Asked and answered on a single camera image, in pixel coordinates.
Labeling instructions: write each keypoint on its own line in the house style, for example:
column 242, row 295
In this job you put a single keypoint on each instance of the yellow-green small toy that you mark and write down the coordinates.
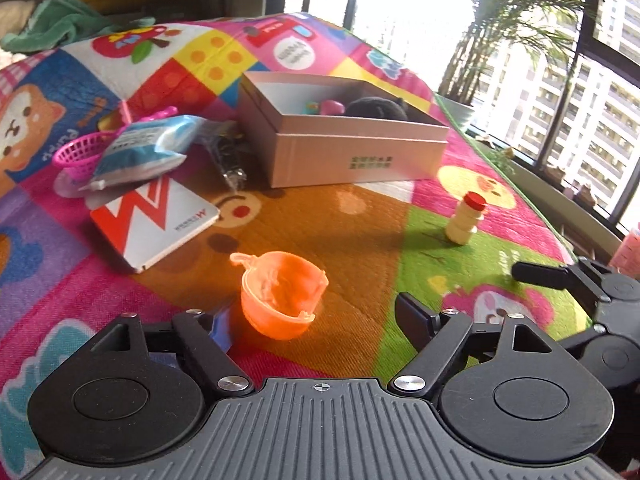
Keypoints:
column 107, row 124

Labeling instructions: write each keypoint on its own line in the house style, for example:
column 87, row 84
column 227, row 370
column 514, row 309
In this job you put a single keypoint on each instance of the clear plastic bag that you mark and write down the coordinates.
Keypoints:
column 227, row 155

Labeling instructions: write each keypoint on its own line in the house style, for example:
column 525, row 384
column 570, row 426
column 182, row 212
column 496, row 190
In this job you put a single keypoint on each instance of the small teal toy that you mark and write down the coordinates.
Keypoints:
column 312, row 107

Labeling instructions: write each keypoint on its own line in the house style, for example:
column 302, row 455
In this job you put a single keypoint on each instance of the beige cardboard box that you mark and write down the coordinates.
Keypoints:
column 325, row 155

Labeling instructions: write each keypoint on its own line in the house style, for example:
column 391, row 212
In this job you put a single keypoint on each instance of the blue and white tissue packet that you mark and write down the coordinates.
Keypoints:
column 140, row 150

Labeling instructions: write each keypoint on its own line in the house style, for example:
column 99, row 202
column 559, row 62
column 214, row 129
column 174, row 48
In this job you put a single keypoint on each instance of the small pink toy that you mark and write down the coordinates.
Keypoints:
column 332, row 107

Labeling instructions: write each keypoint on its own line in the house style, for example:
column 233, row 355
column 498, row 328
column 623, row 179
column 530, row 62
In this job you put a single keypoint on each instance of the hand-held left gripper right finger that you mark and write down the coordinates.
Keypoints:
column 415, row 310

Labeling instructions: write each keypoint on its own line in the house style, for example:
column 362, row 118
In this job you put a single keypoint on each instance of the pink plastic toy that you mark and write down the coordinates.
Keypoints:
column 160, row 112

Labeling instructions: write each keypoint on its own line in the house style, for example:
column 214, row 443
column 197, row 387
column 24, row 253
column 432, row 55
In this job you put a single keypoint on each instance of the colourful printed play mat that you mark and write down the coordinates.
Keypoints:
column 350, row 220

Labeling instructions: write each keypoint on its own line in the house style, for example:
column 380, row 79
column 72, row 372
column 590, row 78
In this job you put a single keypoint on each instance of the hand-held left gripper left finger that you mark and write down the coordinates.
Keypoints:
column 220, row 332

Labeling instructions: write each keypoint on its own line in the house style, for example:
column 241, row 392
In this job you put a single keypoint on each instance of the pink plastic toy basket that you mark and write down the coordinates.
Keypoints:
column 75, row 157

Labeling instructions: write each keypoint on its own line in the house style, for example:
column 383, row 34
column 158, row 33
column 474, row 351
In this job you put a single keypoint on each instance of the orange plastic toy bowl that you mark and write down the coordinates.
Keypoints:
column 280, row 310

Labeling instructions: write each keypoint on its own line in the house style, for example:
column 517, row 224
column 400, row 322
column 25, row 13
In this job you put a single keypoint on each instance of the pink plastic bottle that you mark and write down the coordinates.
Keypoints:
column 629, row 255

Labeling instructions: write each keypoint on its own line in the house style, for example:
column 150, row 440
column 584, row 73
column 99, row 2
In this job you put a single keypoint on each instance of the white plant pot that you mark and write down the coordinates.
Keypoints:
column 460, row 112

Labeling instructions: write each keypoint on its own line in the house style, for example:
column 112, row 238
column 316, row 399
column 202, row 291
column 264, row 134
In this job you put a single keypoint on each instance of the small yellow red-capped bottle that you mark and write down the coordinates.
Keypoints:
column 462, row 225

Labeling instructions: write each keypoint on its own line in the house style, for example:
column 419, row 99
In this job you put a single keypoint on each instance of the dark window frame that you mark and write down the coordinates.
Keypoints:
column 585, row 35

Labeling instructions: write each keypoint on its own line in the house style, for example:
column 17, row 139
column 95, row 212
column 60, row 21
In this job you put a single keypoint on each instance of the potted palm plant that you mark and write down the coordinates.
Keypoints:
column 500, row 20

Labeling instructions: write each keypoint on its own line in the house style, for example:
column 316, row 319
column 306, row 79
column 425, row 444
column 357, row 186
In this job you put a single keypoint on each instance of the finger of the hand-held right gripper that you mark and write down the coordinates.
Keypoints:
column 582, row 337
column 545, row 274

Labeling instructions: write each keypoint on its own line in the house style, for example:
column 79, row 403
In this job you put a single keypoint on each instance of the red and white box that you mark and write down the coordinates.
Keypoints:
column 145, row 230

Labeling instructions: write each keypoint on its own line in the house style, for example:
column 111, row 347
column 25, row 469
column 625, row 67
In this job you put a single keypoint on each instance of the black plush toy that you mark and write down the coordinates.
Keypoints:
column 375, row 107

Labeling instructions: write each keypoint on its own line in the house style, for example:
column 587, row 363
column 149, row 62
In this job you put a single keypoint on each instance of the green towel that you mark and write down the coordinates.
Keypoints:
column 60, row 22

